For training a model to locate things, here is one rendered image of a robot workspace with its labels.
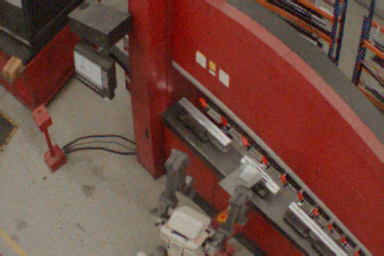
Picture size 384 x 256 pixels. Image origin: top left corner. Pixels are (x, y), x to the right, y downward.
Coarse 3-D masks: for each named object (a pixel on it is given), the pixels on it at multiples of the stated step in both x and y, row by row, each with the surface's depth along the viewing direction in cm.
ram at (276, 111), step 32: (192, 32) 365; (224, 32) 334; (192, 64) 392; (224, 64) 358; (256, 64) 328; (224, 96) 382; (256, 96) 349; (288, 96) 318; (256, 128) 371; (288, 128) 338; (320, 128) 305; (288, 160) 357; (320, 160) 322; (352, 160) 289; (320, 192) 340; (352, 192) 304; (352, 224) 320
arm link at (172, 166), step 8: (176, 152) 342; (184, 152) 343; (168, 160) 340; (168, 168) 340; (176, 168) 338; (168, 176) 345; (176, 176) 348; (168, 184) 350; (168, 192) 356; (160, 200) 366; (176, 200) 363
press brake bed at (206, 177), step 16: (176, 144) 460; (192, 160) 452; (192, 176) 471; (208, 176) 446; (208, 192) 464; (224, 192) 439; (208, 208) 497; (224, 208) 457; (256, 208) 410; (256, 224) 425; (272, 224) 402; (240, 240) 476; (256, 240) 445; (272, 240) 418; (288, 240) 394
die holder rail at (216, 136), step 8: (184, 104) 443; (184, 112) 447; (192, 112) 439; (200, 112) 439; (192, 120) 444; (200, 120) 435; (208, 120) 435; (208, 128) 431; (216, 128) 432; (216, 136) 428; (224, 136) 428; (216, 144) 434; (224, 144) 424; (224, 152) 431
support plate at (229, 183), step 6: (246, 162) 412; (240, 168) 409; (234, 174) 406; (258, 174) 406; (222, 180) 404; (228, 180) 404; (234, 180) 404; (240, 180) 403; (252, 180) 403; (258, 180) 403; (222, 186) 401; (228, 186) 401; (234, 186) 401; (246, 186) 401; (228, 192) 398
